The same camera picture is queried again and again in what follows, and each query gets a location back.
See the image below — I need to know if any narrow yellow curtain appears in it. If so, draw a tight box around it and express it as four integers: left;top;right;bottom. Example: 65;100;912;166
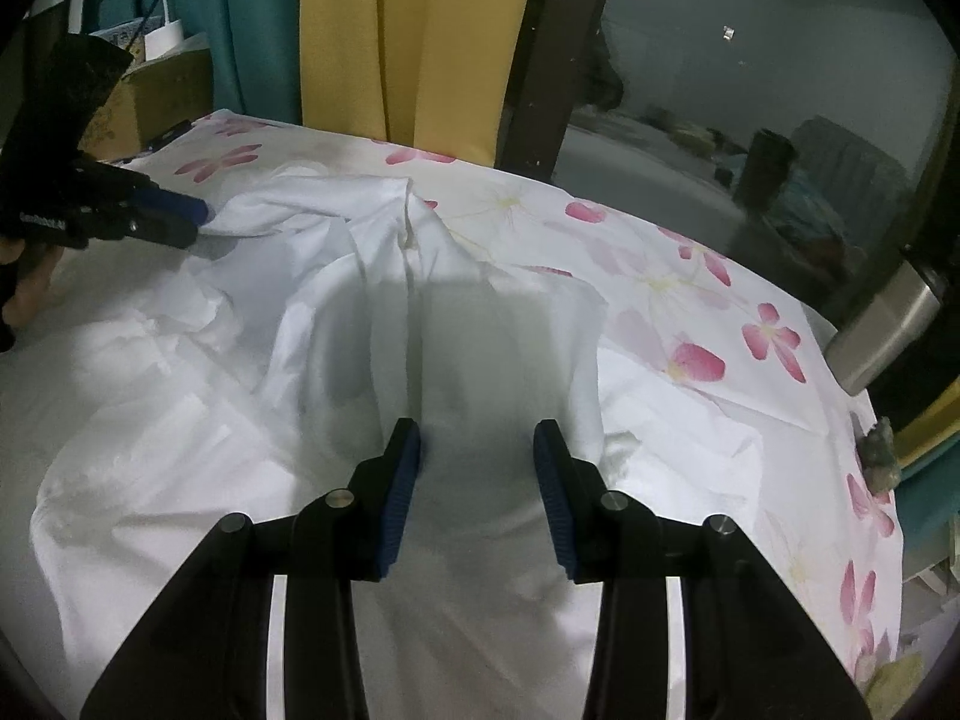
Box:
892;360;960;470

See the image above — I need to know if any cartoon printed box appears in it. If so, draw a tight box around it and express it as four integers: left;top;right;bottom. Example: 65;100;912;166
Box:
90;22;147;61

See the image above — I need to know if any floral bedsheet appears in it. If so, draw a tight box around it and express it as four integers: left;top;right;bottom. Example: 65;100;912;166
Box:
0;109;905;720

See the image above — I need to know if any white shirt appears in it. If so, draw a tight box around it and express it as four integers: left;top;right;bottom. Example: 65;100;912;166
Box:
30;174;653;720

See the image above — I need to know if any steel thermos bottle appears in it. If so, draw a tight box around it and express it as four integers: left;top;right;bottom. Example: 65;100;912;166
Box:
827;261;947;396

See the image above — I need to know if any narrow teal curtain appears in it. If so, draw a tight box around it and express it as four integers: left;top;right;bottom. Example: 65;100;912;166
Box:
896;450;960;571

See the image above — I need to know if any person's left hand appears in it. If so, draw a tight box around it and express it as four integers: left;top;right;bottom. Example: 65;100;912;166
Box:
0;236;62;352

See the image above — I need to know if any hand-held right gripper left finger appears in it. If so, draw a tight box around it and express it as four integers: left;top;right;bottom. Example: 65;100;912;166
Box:
79;417;422;720

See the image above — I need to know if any wide yellow curtain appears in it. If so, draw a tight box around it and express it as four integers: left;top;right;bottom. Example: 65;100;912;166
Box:
300;0;541;166

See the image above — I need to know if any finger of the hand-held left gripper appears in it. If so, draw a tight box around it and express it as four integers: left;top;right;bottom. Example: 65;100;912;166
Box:
112;165;215;230
86;214;205;250

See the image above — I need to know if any wide teal curtain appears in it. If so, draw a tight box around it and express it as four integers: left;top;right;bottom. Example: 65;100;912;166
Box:
45;0;308;125

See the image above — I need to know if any cardboard box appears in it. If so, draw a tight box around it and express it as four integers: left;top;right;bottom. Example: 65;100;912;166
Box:
75;34;216;158

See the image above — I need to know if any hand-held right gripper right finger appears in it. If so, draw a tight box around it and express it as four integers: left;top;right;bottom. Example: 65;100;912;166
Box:
532;420;875;720

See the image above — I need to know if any white desk lamp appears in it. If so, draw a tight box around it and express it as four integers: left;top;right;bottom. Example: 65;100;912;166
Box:
142;0;186;61

